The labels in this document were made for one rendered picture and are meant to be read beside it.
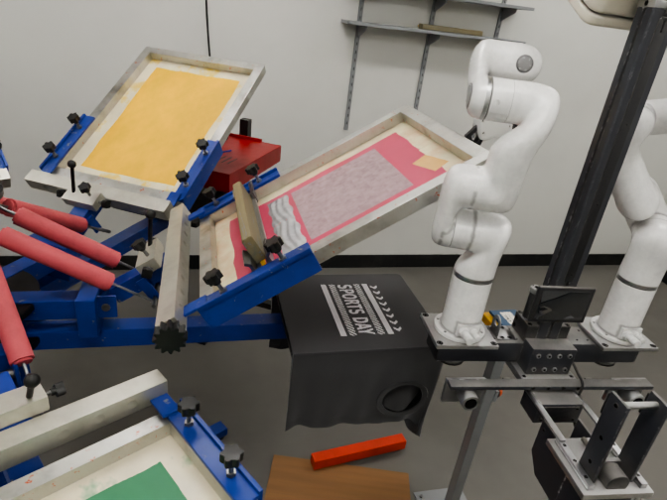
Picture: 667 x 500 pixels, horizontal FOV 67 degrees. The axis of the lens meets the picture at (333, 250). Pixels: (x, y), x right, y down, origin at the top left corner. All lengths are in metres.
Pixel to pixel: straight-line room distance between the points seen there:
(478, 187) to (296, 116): 2.47
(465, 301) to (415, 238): 2.82
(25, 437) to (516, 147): 1.08
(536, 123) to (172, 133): 1.49
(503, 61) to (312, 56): 2.35
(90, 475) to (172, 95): 1.61
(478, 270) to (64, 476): 0.93
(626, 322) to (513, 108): 0.67
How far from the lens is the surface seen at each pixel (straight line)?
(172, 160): 2.06
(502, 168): 1.07
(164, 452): 1.18
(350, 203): 1.37
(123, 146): 2.20
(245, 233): 1.27
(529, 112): 1.08
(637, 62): 1.20
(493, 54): 1.15
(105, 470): 1.17
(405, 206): 1.20
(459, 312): 1.24
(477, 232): 1.15
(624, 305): 1.46
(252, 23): 3.34
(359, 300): 1.70
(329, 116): 3.49
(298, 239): 1.33
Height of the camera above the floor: 1.83
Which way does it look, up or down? 26 degrees down
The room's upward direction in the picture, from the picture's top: 7 degrees clockwise
